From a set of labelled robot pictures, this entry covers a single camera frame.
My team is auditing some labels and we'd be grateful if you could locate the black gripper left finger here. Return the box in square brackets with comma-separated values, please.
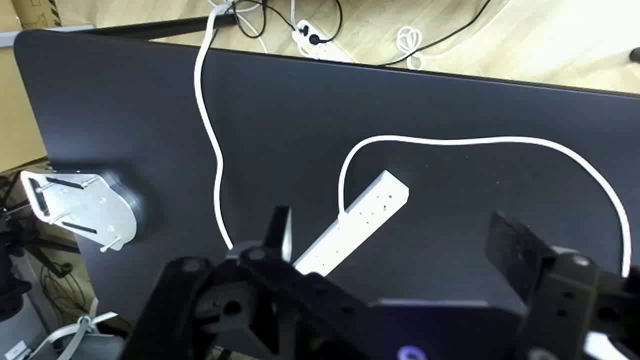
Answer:
[264, 207, 293, 262]

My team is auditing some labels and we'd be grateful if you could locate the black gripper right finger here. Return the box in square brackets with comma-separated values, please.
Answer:
[485, 213, 556, 302]

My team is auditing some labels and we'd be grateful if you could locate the white power strip adapter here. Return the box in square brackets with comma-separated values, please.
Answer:
[294, 171, 410, 276]

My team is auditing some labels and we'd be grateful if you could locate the white floor power strip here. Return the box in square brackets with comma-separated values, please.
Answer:
[293, 21, 353, 63]

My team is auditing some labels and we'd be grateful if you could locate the white power strip cable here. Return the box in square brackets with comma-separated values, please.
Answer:
[192, 5, 635, 281]

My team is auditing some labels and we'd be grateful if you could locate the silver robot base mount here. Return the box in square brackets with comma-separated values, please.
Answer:
[21, 171, 139, 253]

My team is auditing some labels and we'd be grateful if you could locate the black floor cable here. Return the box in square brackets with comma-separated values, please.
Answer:
[238, 0, 496, 68]

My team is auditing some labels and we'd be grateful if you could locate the white coiled floor cable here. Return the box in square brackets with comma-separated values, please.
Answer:
[395, 25, 425, 72]

